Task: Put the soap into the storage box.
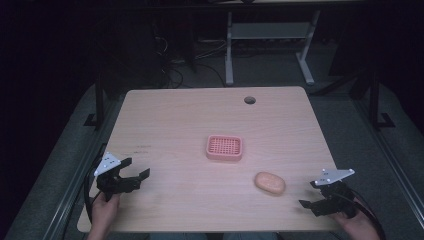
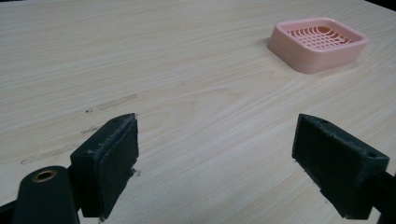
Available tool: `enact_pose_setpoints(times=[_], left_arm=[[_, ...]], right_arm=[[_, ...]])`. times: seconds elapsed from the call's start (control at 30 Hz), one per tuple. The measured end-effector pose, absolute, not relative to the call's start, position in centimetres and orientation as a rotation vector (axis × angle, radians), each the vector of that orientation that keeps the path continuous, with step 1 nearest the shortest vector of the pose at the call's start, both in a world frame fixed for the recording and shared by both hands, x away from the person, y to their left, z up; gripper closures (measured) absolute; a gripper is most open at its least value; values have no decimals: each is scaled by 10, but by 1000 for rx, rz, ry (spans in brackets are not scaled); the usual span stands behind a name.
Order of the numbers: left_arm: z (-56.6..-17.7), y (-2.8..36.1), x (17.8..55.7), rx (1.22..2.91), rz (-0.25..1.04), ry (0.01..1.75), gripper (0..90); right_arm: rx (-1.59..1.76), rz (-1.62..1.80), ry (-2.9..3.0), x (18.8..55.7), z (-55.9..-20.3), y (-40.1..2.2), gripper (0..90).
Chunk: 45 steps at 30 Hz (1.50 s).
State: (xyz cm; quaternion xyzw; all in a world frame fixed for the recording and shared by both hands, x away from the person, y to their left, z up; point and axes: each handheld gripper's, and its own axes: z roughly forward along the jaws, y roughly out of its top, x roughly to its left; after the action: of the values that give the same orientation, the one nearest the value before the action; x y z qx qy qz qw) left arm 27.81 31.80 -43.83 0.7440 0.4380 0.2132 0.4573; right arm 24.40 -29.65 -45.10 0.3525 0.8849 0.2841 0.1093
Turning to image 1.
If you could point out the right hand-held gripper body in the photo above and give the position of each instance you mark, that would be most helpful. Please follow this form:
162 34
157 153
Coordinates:
336 200

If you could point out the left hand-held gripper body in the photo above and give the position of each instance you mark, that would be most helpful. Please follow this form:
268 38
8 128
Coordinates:
110 183

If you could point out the orange soap bar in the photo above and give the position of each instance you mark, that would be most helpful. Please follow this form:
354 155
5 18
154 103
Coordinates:
270 183

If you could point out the pink soap dish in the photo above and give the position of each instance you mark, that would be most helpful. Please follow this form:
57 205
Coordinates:
224 148

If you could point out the person's left hand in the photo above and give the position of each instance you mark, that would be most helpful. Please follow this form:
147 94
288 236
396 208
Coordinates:
104 213

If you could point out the person's right hand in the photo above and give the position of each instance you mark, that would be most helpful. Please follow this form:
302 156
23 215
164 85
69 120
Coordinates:
358 225

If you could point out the black metal stand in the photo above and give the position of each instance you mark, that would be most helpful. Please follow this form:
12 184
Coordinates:
99 103
375 100

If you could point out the aluminium frame rail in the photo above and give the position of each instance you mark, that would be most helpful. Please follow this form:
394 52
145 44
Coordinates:
75 173
396 160

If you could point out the white metal desk frame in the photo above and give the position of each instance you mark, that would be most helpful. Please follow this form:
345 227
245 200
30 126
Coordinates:
270 30

